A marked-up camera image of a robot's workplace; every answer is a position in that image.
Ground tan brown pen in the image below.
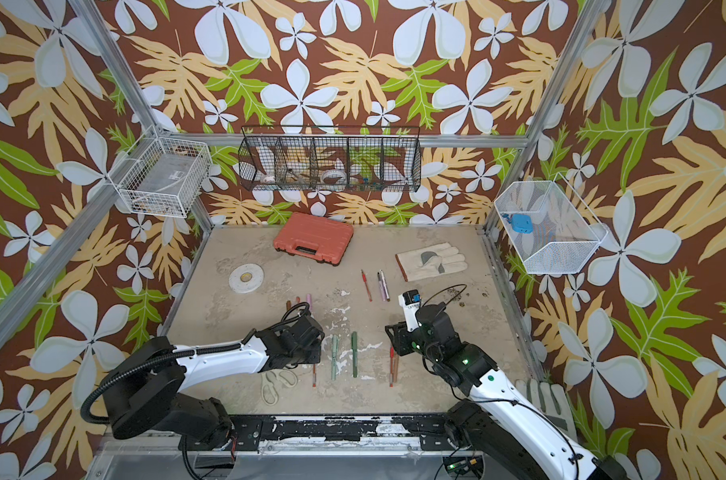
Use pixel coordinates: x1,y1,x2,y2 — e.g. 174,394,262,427
392,354,399,385

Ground red brown pen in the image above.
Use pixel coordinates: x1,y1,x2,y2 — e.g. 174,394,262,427
389,346,396,388

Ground brown white marker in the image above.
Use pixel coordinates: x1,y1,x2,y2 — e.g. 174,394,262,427
379,270,391,302

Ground red gel pen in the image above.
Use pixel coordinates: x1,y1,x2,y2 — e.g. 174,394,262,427
361,269,373,302

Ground pink marker pen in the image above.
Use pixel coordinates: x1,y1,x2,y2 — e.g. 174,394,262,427
376,271,387,302

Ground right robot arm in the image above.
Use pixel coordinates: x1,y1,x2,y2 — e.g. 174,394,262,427
385,290,627,479

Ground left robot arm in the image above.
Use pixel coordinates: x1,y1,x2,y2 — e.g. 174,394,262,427
80,302,325,451

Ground light green pen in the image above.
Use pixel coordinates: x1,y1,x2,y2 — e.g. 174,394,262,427
331,335,339,381

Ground dark green pen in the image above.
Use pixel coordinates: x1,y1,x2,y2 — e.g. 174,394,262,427
351,331,359,378

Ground white tape roll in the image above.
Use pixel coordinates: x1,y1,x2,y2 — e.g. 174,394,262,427
228,263,264,294

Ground white canvas work glove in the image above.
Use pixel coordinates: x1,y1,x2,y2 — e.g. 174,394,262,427
395,242,468,282

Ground red plastic tool case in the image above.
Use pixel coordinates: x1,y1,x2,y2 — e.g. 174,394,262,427
273,213,354,266

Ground blue object in basket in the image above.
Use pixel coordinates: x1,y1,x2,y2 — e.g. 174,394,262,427
505,213,534,234

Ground white mesh basket right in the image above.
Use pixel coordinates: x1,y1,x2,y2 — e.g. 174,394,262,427
494,174,608,276

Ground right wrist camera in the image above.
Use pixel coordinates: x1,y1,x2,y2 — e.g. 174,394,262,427
398,289,421,332

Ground beige handled scissors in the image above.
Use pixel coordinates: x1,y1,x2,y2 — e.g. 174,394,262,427
260,370,299,406

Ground black camera cable right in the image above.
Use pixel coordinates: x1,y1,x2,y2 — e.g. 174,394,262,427
419,283,467,310

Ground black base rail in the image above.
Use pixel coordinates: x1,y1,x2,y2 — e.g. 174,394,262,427
230,413,454,453

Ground black wire basket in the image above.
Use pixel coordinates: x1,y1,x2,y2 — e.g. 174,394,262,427
235,125,423,192

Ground white wire basket left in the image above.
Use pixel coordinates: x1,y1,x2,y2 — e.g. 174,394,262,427
108,127,212,218

